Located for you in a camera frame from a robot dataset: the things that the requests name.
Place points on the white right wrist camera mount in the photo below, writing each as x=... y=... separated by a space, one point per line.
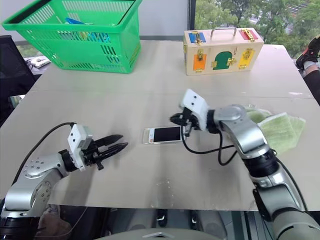
x=195 y=102

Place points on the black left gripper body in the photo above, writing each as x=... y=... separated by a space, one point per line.
x=91 y=155

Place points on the black orange shoe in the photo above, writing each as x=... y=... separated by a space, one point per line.
x=308 y=53

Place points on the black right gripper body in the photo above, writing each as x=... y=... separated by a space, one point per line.
x=190 y=118

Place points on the wooden lock box toy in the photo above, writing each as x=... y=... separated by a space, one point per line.
x=211 y=51

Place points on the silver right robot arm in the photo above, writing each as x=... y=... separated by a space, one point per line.
x=245 y=135

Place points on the black mesh office chair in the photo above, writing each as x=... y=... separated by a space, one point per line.
x=11 y=67

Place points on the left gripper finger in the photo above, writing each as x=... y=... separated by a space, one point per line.
x=115 y=149
x=110 y=140

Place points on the light green towel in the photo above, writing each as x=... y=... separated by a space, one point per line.
x=280 y=132

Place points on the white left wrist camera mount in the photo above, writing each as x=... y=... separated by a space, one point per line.
x=75 y=140

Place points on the person leg in dark trousers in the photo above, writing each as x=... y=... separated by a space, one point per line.
x=313 y=85

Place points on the blue yellow snack packet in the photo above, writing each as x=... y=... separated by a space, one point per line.
x=96 y=37

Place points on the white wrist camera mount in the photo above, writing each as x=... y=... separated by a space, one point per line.
x=195 y=102
x=75 y=140

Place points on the dark window frame post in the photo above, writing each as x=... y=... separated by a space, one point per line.
x=191 y=17

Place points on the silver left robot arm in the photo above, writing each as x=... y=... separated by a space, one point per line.
x=22 y=190

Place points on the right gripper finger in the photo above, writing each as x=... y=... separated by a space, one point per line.
x=180 y=122
x=177 y=116

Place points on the green plastic shopping basket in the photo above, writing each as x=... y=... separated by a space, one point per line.
x=62 y=27

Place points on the white power strip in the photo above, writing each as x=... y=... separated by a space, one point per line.
x=38 y=62

